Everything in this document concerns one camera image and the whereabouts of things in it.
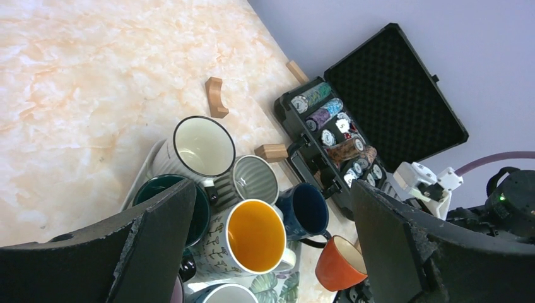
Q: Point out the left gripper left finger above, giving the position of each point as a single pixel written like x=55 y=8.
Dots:
x=133 y=256

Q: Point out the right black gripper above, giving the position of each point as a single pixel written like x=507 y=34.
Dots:
x=508 y=212

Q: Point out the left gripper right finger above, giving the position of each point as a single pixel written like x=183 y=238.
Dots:
x=412 y=256

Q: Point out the lilac purple mug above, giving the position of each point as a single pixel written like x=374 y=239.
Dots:
x=178 y=295

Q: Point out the orange red mug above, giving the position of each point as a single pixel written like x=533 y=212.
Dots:
x=340 y=265

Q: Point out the dark green mug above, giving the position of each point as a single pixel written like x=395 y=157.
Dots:
x=201 y=214

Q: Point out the navy blue mug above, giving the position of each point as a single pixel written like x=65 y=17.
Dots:
x=305 y=215

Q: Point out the white floral mug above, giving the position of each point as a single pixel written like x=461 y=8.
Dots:
x=246 y=239

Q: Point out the white black-rimmed mug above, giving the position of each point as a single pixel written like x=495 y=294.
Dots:
x=199 y=149

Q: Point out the grey striped mug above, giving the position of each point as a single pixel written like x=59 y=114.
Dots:
x=250 y=177

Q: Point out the light blue mug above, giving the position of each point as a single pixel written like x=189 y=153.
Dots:
x=223 y=293

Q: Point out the floral leaf pattern tray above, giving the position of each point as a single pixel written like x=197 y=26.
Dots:
x=276 y=286

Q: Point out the black carrying case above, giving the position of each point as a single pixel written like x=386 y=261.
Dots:
x=383 y=94

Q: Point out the light wooden block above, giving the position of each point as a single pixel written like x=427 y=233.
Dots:
x=272 y=153

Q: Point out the wooden block near mugs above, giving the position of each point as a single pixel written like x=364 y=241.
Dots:
x=213 y=88

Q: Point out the wooden block by case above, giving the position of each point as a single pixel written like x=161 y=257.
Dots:
x=297 y=72

